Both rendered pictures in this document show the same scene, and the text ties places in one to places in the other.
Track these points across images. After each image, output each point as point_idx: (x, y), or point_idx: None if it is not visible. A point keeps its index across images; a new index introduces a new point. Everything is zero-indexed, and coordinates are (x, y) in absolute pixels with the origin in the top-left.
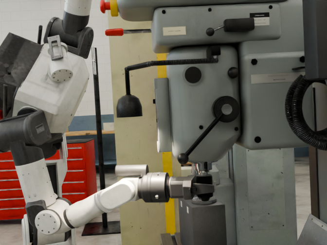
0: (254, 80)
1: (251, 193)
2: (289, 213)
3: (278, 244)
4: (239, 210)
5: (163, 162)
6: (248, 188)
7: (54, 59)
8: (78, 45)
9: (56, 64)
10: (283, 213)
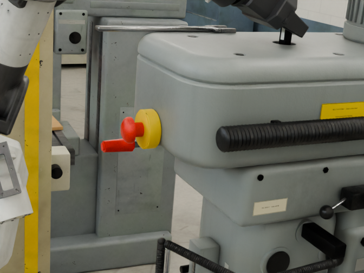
0: (358, 266)
1: (121, 168)
2: (166, 191)
3: (148, 229)
4: (103, 190)
5: (26, 158)
6: (118, 162)
7: (5, 197)
8: (8, 116)
9: (7, 205)
10: (158, 192)
